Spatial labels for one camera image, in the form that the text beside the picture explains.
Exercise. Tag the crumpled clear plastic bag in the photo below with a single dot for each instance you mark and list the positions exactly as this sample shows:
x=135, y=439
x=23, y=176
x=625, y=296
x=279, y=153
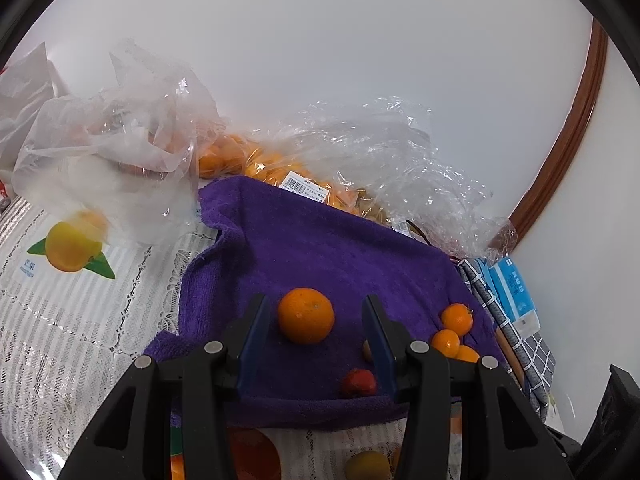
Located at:
x=390, y=160

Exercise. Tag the blue tissue pack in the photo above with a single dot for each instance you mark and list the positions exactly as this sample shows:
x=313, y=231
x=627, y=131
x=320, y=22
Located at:
x=517, y=295

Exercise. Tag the small yellow-green fruit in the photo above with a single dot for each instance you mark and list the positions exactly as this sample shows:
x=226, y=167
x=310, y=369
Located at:
x=367, y=466

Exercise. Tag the grey checkered cloth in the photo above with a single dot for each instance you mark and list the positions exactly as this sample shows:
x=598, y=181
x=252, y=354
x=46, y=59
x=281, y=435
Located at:
x=530, y=360

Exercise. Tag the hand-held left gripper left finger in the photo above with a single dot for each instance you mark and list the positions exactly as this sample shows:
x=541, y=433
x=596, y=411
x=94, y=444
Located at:
x=252, y=345

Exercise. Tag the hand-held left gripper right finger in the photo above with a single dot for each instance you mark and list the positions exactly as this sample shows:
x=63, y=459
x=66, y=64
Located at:
x=377, y=355

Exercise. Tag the large orange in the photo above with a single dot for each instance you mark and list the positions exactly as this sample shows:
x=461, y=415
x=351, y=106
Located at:
x=306, y=316

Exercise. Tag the purple towel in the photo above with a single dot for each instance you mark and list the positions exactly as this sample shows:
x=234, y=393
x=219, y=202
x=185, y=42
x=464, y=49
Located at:
x=310, y=250

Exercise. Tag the plastic bag of oranges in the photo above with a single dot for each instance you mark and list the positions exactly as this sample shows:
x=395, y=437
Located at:
x=240, y=157

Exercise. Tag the small red fruit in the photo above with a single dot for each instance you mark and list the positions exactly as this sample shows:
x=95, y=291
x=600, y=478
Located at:
x=359, y=383

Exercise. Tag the fruit print tablecloth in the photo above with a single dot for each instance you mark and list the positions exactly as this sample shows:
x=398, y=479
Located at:
x=75, y=320

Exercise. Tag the small yellow fruit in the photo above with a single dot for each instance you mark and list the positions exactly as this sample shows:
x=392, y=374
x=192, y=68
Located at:
x=367, y=350

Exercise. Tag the bag of brown fruit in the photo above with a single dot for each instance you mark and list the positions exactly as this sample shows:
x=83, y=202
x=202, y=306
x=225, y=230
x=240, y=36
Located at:
x=372, y=210

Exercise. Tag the brown wooden door frame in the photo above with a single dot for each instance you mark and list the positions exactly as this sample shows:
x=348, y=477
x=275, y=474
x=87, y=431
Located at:
x=575, y=110

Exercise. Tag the white plastic bag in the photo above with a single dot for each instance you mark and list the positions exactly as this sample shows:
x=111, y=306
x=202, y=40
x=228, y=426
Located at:
x=25, y=110

